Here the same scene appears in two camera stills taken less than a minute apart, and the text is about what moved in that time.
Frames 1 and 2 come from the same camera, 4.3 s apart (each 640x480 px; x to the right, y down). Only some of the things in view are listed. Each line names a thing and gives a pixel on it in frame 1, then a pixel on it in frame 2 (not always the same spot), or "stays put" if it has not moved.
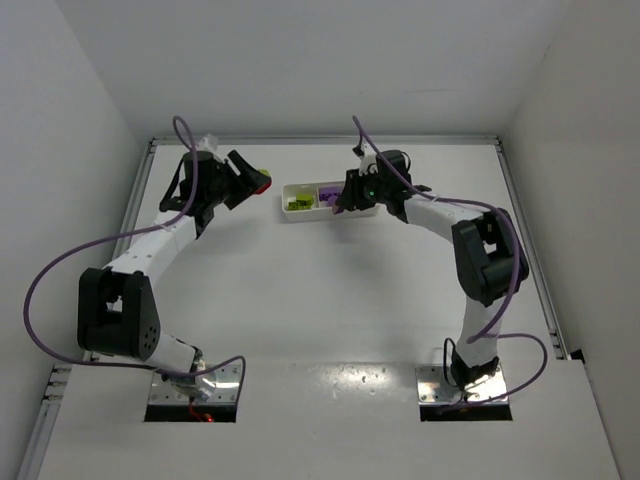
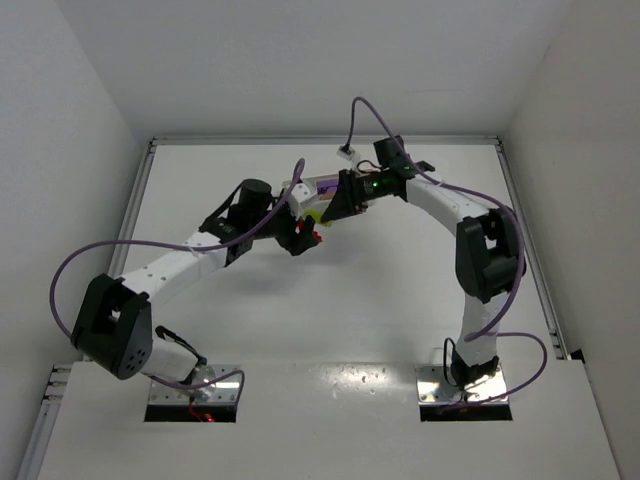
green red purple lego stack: [267, 181] to [317, 218]
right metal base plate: [434, 388] stays put
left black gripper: [236, 177] to [292, 235]
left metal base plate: [227, 386] stays put
